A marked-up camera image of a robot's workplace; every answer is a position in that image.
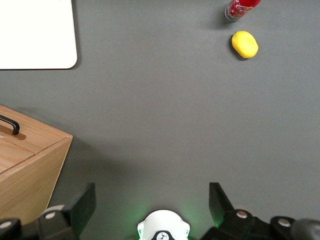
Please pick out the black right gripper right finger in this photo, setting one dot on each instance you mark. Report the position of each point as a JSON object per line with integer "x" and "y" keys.
{"x": 225, "y": 210}

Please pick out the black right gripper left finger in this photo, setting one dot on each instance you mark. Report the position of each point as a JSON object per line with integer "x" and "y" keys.
{"x": 75, "y": 212}

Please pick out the white rectangular tray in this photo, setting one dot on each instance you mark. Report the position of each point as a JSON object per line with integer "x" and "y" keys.
{"x": 35, "y": 32}

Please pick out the white round device with logo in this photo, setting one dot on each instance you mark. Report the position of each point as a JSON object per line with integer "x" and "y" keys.
{"x": 163, "y": 226}

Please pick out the light wooden board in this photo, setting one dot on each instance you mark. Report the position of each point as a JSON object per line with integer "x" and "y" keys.
{"x": 27, "y": 165}

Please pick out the yellow lemon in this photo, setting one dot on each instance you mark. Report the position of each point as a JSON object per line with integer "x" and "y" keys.
{"x": 245, "y": 44}

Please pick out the red soda can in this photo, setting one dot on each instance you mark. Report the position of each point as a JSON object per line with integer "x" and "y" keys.
{"x": 238, "y": 8}

